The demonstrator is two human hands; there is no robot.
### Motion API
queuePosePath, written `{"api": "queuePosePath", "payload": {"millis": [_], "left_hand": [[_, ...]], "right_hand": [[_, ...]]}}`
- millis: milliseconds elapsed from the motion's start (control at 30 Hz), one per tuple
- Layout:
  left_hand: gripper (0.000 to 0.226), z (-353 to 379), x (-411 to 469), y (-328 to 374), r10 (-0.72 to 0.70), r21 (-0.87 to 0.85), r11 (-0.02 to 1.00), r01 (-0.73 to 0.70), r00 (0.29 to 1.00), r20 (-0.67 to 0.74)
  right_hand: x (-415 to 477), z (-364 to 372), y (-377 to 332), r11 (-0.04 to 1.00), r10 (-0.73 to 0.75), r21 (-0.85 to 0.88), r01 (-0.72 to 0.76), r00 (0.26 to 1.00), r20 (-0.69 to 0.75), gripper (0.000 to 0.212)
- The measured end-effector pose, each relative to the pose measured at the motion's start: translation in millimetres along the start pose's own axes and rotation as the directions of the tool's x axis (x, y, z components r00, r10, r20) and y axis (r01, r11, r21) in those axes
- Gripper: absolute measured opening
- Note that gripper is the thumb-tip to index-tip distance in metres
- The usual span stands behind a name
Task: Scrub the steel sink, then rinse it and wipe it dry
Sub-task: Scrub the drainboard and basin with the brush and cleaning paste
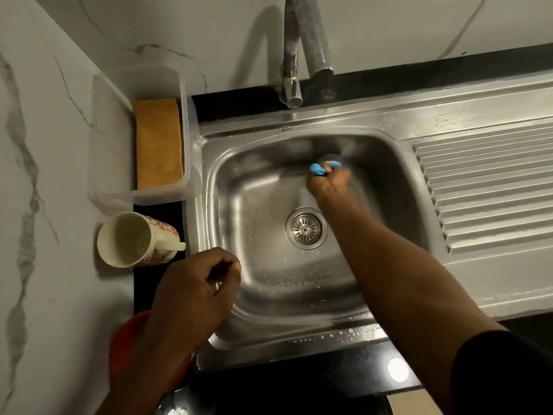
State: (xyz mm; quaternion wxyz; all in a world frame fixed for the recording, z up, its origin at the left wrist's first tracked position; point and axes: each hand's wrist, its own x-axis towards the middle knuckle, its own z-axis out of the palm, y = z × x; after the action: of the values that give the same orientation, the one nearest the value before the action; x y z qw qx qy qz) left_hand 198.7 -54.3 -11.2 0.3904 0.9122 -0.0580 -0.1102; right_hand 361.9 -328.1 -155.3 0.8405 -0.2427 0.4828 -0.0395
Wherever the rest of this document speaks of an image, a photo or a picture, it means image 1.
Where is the person's left hand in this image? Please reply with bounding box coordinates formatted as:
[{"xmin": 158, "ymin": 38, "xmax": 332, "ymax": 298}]
[{"xmin": 147, "ymin": 247, "xmax": 243, "ymax": 355}]

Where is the person's right hand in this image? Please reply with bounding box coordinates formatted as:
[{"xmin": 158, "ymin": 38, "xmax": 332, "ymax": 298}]
[{"xmin": 306, "ymin": 162, "xmax": 353, "ymax": 203}]

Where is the blue handled scrub brush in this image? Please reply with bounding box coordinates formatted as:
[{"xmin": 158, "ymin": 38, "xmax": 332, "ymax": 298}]
[{"xmin": 309, "ymin": 153, "xmax": 346, "ymax": 177}]

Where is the person's right forearm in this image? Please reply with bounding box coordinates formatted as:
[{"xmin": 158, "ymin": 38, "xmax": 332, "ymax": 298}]
[{"xmin": 317, "ymin": 192, "xmax": 508, "ymax": 415}]

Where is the person's left forearm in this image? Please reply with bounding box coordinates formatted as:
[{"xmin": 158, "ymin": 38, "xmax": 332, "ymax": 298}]
[{"xmin": 96, "ymin": 326, "xmax": 195, "ymax": 415}]

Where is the stainless steel sink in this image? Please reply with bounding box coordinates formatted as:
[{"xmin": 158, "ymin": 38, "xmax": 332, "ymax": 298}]
[{"xmin": 183, "ymin": 69, "xmax": 553, "ymax": 371}]

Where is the sink drain strainer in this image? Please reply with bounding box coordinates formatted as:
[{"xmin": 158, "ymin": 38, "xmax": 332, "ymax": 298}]
[{"xmin": 285, "ymin": 207, "xmax": 328, "ymax": 250}]

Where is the white mug with red print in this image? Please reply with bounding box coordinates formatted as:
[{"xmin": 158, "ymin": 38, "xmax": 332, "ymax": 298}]
[{"xmin": 97, "ymin": 212, "xmax": 187, "ymax": 269}]

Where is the red plastic bowl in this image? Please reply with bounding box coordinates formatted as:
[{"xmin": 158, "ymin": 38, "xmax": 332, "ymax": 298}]
[{"xmin": 108, "ymin": 310, "xmax": 195, "ymax": 389}]

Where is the chrome faucet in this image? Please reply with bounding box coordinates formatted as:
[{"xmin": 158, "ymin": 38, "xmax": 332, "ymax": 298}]
[{"xmin": 279, "ymin": 0, "xmax": 334, "ymax": 110}]

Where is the orange sponge cloth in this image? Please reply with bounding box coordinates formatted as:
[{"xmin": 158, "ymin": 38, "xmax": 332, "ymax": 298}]
[{"xmin": 132, "ymin": 98, "xmax": 185, "ymax": 190}]

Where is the clear plastic container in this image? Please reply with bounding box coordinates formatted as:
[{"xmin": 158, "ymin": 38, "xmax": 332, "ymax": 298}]
[{"xmin": 88, "ymin": 64, "xmax": 203, "ymax": 212}]

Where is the black sleeve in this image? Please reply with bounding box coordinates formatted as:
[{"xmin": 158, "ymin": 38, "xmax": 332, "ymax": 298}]
[{"xmin": 451, "ymin": 329, "xmax": 553, "ymax": 415}]

